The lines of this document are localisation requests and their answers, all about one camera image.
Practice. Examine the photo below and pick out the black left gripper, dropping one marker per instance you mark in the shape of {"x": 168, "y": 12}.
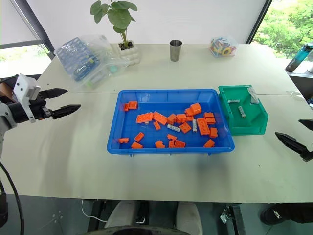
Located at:
{"x": 39, "y": 107}

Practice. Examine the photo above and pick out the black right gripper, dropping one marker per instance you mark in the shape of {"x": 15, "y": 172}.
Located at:
{"x": 310, "y": 155}

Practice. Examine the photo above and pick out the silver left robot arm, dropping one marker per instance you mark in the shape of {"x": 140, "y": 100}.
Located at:
{"x": 5, "y": 113}

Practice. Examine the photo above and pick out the green plastic bin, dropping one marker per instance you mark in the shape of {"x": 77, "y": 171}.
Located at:
{"x": 247, "y": 129}

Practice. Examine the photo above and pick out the clear container of colourful toys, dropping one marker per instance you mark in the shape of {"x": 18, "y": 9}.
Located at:
{"x": 223, "y": 47}

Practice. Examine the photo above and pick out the blue plastic rack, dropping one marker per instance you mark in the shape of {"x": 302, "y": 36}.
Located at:
{"x": 78, "y": 58}

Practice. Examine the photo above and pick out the black side table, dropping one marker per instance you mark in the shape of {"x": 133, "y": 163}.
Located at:
{"x": 303, "y": 83}

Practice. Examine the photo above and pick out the clear label card holder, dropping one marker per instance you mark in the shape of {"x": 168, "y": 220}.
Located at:
{"x": 253, "y": 96}

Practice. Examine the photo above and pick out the clear plastic bag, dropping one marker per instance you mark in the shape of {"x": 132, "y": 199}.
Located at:
{"x": 105, "y": 61}

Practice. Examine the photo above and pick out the grey battery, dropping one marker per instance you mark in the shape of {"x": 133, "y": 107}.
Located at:
{"x": 241, "y": 111}

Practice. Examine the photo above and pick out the small orange block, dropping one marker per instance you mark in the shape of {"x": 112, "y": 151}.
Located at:
{"x": 139, "y": 137}
{"x": 213, "y": 133}
{"x": 160, "y": 144}
{"x": 126, "y": 107}
{"x": 171, "y": 144}
{"x": 124, "y": 140}
{"x": 189, "y": 119}
{"x": 157, "y": 125}
{"x": 179, "y": 144}
{"x": 172, "y": 137}
{"x": 137, "y": 145}
{"x": 172, "y": 118}
{"x": 181, "y": 118}
{"x": 210, "y": 120}
{"x": 209, "y": 143}
{"x": 133, "y": 104}
{"x": 209, "y": 114}

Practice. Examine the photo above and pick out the dark teal water bottle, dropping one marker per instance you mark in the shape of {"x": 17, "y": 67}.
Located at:
{"x": 299, "y": 57}

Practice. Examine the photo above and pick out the black shoe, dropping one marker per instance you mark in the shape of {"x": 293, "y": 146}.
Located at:
{"x": 286, "y": 214}

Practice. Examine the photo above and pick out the white bubbly plant pot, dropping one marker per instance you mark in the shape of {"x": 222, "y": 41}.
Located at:
{"x": 130, "y": 55}

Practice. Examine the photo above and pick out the blue plastic tray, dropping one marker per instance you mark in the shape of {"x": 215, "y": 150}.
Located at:
{"x": 149, "y": 153}

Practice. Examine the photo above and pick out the silver battery in tray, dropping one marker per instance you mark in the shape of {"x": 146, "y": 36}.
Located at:
{"x": 194, "y": 125}

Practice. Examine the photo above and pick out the green leafy plant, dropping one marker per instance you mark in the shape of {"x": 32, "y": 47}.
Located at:
{"x": 119, "y": 14}

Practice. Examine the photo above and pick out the large orange block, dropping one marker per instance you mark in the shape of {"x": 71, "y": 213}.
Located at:
{"x": 194, "y": 109}

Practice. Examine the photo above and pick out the black metal table leg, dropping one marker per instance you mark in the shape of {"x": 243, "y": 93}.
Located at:
{"x": 233, "y": 220}

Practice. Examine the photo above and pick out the orange square studded brick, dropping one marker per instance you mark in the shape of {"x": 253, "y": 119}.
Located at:
{"x": 185, "y": 128}

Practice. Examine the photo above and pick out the metal cup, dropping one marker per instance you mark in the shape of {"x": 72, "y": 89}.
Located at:
{"x": 175, "y": 51}

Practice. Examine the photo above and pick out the white rounded shape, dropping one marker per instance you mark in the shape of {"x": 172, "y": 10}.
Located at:
{"x": 189, "y": 218}
{"x": 122, "y": 216}

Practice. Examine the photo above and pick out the dark rounded shape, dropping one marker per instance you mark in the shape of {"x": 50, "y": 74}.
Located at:
{"x": 137, "y": 231}

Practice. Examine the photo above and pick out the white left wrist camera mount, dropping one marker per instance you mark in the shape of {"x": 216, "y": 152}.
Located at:
{"x": 22, "y": 86}

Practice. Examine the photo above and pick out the grey window frame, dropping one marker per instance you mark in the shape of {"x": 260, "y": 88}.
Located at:
{"x": 31, "y": 27}

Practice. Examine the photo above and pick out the black window frame post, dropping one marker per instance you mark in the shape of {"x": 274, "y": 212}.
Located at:
{"x": 259, "y": 19}

